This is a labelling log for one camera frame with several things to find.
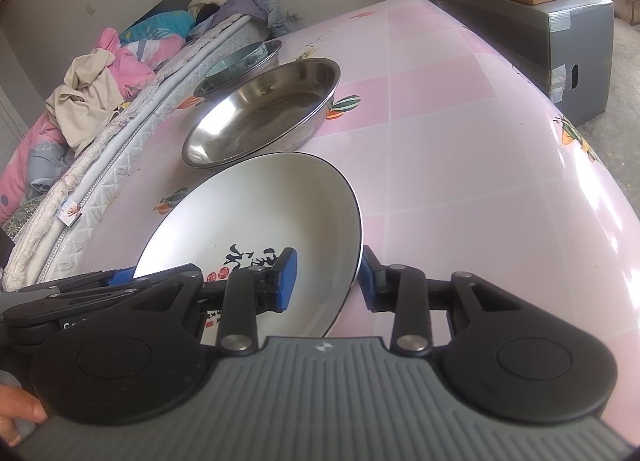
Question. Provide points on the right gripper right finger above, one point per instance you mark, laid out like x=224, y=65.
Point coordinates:
x=497, y=353

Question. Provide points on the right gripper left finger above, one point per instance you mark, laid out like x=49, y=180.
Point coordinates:
x=153, y=351

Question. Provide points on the white ceramic plate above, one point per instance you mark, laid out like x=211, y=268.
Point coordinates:
x=249, y=213

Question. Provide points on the teal ceramic bowl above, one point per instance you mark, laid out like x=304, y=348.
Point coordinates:
x=237, y=63

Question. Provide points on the person's left hand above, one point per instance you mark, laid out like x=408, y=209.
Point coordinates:
x=16, y=403

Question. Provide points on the white quilted mattress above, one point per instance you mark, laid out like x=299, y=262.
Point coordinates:
x=51, y=243

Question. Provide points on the pink blanket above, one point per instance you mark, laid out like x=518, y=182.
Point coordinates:
x=43, y=155

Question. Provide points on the beige garment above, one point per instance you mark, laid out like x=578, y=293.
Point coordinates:
x=86, y=101

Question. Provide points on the wide steel plate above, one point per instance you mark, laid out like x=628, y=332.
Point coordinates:
x=278, y=110

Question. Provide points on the deep steel bowl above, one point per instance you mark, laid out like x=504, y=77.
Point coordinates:
x=270, y=61

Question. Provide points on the large grey box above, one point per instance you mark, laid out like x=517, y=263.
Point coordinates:
x=564, y=47

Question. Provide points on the teal patterned pillow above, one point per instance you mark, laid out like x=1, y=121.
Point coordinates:
x=161, y=25

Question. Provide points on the purple grey bedsheet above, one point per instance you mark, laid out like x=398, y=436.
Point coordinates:
x=209, y=13

